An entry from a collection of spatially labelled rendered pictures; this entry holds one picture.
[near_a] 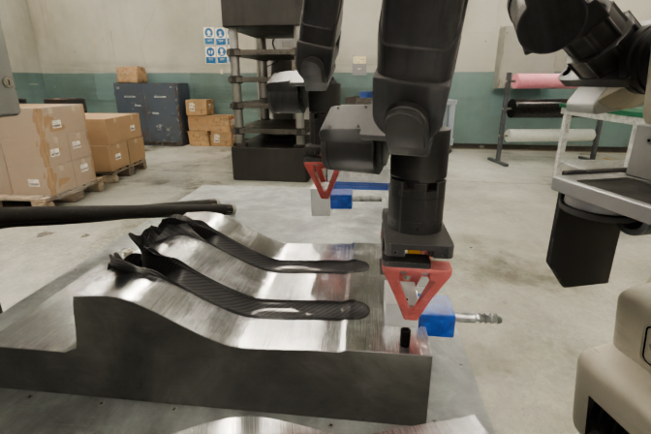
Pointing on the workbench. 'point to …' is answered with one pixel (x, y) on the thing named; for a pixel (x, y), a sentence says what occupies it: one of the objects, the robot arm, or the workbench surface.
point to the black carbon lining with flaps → (166, 266)
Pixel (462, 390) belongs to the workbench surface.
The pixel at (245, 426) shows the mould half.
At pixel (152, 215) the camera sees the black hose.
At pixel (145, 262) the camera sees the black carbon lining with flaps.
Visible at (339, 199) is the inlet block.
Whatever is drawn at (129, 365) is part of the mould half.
